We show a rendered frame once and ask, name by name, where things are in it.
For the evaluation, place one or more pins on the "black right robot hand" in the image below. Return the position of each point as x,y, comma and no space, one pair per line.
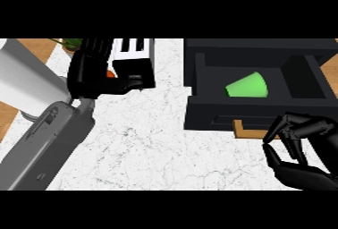
302,176

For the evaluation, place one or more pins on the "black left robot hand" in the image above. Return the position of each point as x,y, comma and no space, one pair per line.
87,77

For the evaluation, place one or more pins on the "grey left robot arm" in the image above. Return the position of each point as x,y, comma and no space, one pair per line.
47,143

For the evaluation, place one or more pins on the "dark grey open drawer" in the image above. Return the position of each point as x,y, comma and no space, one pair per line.
246,110

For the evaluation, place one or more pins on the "green cup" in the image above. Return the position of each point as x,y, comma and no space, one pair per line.
248,86

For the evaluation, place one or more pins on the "small orange object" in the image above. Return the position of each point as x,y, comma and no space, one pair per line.
109,74

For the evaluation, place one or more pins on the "green potted plant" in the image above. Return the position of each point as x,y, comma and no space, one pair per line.
72,43

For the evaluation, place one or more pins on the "white and black appliance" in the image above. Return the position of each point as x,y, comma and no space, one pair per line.
131,49

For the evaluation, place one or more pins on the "dark grey cabinet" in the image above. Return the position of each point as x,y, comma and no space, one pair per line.
260,46

